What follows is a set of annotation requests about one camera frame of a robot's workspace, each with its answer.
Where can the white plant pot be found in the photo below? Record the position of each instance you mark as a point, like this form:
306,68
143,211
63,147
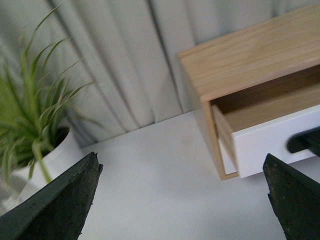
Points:
65,155

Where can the white drawer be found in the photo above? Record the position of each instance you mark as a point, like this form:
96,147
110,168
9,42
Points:
229,167
252,126

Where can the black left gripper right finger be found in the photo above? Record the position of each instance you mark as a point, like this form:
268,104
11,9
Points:
295,199

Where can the wooden drawer cabinet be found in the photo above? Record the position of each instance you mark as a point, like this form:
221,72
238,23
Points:
277,56

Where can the green spider plant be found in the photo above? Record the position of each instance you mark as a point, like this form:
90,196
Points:
31,111

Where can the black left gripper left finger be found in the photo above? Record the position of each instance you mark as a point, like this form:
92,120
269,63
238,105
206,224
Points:
59,210

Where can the grey curtain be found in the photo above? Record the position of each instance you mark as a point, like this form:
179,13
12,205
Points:
127,50

